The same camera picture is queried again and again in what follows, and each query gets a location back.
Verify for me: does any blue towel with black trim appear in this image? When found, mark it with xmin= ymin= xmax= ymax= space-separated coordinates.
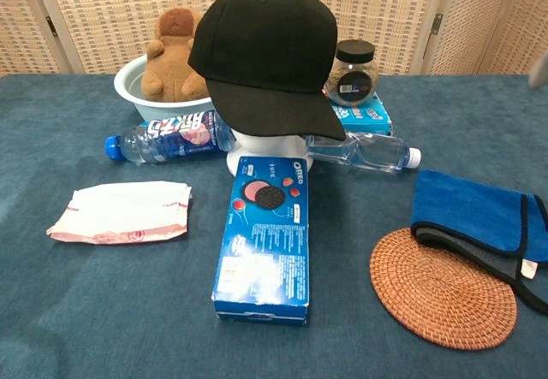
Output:
xmin=409 ymin=169 xmax=548 ymax=315

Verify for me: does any glass jar with black lid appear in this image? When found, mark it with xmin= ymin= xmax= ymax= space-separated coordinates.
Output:
xmin=323 ymin=39 xmax=381 ymax=107

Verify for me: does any pink white wet wipes pack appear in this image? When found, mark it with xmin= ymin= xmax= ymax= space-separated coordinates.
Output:
xmin=45 ymin=180 xmax=194 ymax=246

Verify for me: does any light blue plastic basin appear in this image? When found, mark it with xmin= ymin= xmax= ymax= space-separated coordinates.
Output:
xmin=113 ymin=53 xmax=215 ymax=122

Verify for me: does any round woven rattan coaster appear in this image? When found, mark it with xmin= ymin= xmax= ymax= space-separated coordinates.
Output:
xmin=369 ymin=227 xmax=519 ymax=352

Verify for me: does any long blue Oreo box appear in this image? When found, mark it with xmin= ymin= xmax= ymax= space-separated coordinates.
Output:
xmin=211 ymin=155 xmax=311 ymax=327

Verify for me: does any clear water bottle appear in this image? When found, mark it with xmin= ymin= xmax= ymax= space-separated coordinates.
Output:
xmin=304 ymin=132 xmax=422 ymax=175

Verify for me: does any brown capybara plush toy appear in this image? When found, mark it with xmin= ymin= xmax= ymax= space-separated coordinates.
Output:
xmin=140 ymin=7 xmax=211 ymax=103

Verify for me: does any small blue Oreo box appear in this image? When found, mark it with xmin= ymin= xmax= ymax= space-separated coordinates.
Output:
xmin=327 ymin=92 xmax=393 ymax=137

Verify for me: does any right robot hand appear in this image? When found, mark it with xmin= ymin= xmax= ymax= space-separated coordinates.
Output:
xmin=527 ymin=51 xmax=548 ymax=90

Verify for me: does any blue-label plastic drink bottle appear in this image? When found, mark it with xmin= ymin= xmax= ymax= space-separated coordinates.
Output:
xmin=104 ymin=110 xmax=237 ymax=166

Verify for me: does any woven folding screen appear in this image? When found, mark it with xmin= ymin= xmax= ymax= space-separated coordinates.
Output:
xmin=0 ymin=0 xmax=548 ymax=76

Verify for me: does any white foam mannequin head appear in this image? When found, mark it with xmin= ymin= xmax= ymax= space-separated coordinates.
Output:
xmin=225 ymin=128 xmax=316 ymax=179

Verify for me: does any black baseball cap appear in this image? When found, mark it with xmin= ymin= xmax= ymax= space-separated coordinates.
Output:
xmin=187 ymin=0 xmax=347 ymax=141

